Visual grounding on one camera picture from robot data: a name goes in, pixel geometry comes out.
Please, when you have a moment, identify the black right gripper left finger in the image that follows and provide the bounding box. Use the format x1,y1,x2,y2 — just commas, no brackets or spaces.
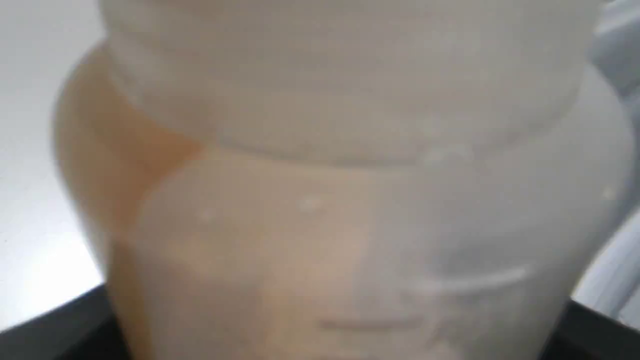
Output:
0,285,131,360

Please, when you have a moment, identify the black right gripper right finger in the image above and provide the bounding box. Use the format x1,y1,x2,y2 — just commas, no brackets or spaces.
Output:
542,300,640,360

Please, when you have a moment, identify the clear squeeze bottle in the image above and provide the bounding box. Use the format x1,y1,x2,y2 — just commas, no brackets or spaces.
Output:
54,0,634,360

